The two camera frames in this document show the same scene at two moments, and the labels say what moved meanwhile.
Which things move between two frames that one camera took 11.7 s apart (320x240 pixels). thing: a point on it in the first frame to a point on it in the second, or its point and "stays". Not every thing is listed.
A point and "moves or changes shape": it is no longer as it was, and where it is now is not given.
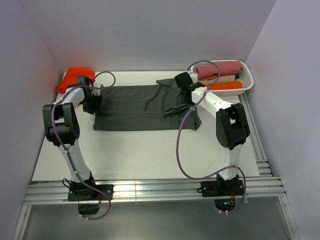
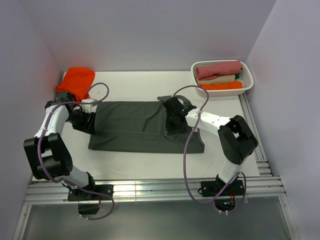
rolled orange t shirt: (232, 85) stays
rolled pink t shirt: (211, 71) stays
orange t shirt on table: (71, 77) stays
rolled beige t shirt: (221, 79) stays
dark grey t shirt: (158, 106) moves or changes shape
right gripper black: (187, 102) to (169, 126)
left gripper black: (96, 108) to (88, 125)
